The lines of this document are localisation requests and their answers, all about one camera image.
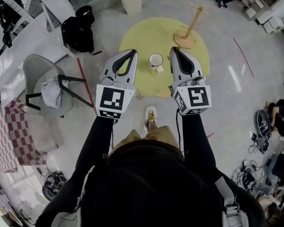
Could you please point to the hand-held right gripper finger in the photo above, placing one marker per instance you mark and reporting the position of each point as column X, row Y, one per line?
column 196, row 65
column 174, row 65

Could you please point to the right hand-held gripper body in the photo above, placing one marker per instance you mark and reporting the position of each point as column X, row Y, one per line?
column 196, row 97

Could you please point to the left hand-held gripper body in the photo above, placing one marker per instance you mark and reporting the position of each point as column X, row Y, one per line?
column 112, row 98

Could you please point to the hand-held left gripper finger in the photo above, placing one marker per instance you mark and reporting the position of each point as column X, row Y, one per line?
column 109, row 66
column 133, row 70

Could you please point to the white mug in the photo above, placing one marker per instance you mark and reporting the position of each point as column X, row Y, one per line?
column 156, row 59

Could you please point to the person's left forearm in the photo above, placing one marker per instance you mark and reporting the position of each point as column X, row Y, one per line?
column 97, row 141

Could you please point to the person's right forearm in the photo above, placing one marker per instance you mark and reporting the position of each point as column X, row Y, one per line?
column 194, row 138

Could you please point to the wooden mug tree stand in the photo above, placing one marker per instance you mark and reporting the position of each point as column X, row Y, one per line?
column 184, row 39

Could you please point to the person's white and yellow shoe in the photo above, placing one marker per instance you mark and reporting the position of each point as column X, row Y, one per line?
column 150, row 113

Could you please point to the person's khaki shorts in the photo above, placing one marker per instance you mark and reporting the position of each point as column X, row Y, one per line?
column 162, row 136

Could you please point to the black round bin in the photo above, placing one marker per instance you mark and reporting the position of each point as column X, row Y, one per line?
column 85, row 13

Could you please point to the grey crumpled cloth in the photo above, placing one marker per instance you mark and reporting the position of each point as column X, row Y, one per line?
column 52, row 93

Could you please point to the white plastic bin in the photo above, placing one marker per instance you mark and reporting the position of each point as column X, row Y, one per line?
column 132, row 0

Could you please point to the black round device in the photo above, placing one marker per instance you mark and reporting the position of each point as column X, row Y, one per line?
column 262, row 124

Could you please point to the grey chair with black legs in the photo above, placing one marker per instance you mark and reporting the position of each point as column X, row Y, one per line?
column 35, row 67

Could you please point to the white cubby shelf unit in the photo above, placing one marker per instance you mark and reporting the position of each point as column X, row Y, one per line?
column 253, row 11

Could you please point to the white metal shelf rack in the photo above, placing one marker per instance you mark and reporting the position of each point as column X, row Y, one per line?
column 38, row 25

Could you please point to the person's black top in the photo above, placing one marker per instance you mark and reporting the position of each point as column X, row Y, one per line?
column 156, row 188

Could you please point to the red and white checkered cloth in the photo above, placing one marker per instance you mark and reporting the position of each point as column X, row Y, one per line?
column 14, row 133

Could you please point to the black hanging bag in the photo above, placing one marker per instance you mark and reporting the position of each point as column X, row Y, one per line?
column 9, row 22

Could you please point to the black office chair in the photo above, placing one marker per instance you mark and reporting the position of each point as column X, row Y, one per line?
column 280, row 171

